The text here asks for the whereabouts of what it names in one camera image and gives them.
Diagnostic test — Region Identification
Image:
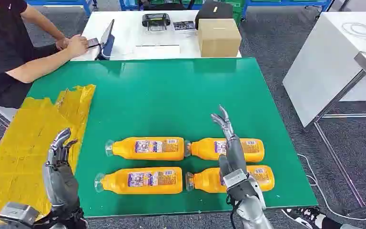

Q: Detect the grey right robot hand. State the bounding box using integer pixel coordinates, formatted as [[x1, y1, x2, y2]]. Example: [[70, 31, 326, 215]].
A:
[[211, 105, 249, 182]]

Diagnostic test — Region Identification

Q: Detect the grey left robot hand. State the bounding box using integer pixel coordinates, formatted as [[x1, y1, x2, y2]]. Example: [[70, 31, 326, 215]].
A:
[[42, 127, 81, 211]]

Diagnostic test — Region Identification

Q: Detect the orange drink bottle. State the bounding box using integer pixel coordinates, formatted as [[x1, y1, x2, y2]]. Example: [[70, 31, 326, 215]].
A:
[[105, 136, 186, 161], [94, 167, 183, 195], [185, 165, 275, 193], [183, 137, 265, 163]]

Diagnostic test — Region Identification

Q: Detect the yellow sheet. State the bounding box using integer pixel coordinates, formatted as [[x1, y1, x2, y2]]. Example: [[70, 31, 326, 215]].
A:
[[0, 84, 97, 226]]

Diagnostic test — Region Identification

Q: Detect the green mat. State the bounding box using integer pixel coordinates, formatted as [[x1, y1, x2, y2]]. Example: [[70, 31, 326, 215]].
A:
[[26, 57, 319, 219]]

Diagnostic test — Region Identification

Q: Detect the black and white sneaker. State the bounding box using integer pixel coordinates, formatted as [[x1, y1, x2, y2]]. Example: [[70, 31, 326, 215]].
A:
[[282, 207, 327, 229]]

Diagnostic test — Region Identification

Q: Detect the cardboard box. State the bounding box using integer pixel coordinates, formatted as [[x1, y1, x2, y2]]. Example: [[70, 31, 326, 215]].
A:
[[198, 18, 243, 58]]

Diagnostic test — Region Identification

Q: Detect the person's leg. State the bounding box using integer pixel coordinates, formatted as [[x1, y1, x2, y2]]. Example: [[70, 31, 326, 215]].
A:
[[322, 216, 357, 229]]

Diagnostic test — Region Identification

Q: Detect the flat white box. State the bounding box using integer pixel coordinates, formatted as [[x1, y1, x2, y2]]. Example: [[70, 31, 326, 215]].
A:
[[134, 44, 181, 59]]

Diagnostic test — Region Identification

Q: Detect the white table with metal legs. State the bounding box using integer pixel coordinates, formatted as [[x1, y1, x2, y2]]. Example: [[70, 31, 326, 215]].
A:
[[282, 11, 366, 209]]

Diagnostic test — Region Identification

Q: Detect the printed leaflet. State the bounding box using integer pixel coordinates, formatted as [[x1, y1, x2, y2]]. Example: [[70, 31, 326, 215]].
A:
[[173, 21, 197, 32]]

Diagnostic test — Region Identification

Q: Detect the person's right hand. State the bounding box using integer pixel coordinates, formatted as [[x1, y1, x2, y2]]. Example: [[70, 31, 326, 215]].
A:
[[65, 34, 90, 59]]

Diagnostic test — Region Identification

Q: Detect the person's hand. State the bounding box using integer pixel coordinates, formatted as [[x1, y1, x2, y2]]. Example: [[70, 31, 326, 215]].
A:
[[65, 34, 90, 59], [55, 36, 71, 51]]

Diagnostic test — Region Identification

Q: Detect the person's left hand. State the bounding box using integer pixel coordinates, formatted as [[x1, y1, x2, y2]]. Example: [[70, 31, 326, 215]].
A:
[[55, 36, 71, 51]]

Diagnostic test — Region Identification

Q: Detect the black bag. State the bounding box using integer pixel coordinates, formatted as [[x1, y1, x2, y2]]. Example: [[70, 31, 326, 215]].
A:
[[194, 1, 234, 30]]

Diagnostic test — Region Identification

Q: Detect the green crate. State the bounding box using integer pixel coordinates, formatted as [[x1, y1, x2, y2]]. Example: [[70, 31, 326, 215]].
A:
[[224, 0, 246, 26]]

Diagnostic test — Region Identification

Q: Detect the person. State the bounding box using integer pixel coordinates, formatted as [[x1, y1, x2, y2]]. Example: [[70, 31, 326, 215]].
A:
[[0, 0, 90, 122]]

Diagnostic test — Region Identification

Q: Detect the tablet in blue case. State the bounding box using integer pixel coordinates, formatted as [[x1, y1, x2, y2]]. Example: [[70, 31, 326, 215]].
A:
[[94, 19, 116, 61]]

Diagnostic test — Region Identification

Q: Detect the black handheld controller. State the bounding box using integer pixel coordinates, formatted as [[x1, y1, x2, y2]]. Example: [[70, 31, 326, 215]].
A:
[[142, 13, 171, 31]]

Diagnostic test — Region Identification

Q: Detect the blue metal rack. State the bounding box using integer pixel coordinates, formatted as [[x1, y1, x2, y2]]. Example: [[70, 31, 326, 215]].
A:
[[119, 0, 203, 10], [243, 0, 334, 13], [25, 0, 98, 16]]

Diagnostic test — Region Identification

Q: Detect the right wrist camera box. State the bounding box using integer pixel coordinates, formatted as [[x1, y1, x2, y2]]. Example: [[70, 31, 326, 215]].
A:
[[222, 168, 261, 203]]

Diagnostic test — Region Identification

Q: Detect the white floor cable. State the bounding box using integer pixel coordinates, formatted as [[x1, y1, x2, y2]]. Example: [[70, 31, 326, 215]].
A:
[[296, 154, 366, 221]]

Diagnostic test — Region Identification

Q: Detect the coiled white cable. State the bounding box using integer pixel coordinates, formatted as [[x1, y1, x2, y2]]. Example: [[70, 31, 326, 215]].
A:
[[341, 22, 366, 45]]

